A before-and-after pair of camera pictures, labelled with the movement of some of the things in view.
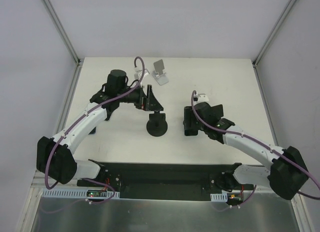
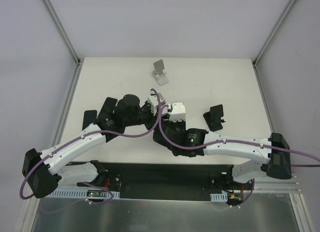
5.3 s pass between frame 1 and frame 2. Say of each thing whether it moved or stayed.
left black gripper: moved
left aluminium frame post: stayed
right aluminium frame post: stayed
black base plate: stayed
